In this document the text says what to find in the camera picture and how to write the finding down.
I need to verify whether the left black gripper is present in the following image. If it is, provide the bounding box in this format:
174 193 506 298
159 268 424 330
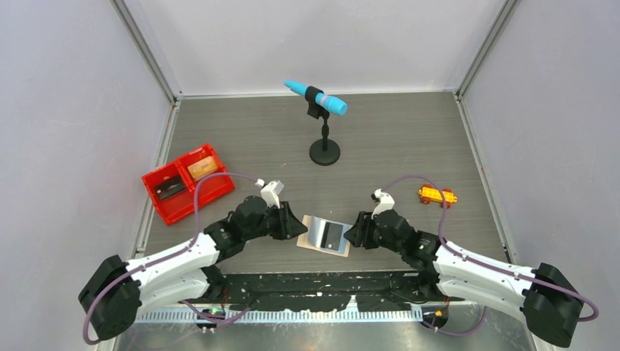
243 201 307 241

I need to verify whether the beige card holder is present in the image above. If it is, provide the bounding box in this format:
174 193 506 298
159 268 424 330
296 215 352 257

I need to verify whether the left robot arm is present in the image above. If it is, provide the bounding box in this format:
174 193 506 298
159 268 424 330
78 196 308 345

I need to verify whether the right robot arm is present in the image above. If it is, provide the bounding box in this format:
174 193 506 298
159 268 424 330
344 210 583 347

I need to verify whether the tan card case in bin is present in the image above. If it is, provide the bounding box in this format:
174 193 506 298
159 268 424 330
187 156 219 181

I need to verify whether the black card case in bin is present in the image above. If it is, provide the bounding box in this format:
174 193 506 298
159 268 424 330
155 177 186 200

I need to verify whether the yellow toy brick car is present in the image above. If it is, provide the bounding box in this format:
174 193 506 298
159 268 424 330
418 184 458 208

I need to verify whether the black microphone stand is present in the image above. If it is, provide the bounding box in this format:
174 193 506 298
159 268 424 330
309 115 341 166

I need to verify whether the red two-compartment bin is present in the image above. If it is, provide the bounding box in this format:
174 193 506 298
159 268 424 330
142 143 235 226

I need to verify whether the blue toy microphone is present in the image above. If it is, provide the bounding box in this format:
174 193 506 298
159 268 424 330
284 80 348 119

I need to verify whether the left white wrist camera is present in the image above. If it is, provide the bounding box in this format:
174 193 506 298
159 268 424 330
255 178 284 208

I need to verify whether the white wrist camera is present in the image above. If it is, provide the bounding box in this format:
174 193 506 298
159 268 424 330
371 189 395 218
255 178 284 208

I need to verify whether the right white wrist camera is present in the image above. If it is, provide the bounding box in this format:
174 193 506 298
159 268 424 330
371 189 395 218

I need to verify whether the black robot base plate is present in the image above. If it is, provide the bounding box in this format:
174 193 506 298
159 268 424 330
190 271 447 312

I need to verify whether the ribbed metal front rail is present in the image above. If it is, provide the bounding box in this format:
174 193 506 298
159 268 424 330
136 306 423 324

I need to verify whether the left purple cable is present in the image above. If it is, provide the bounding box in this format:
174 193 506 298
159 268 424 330
82 172 262 346

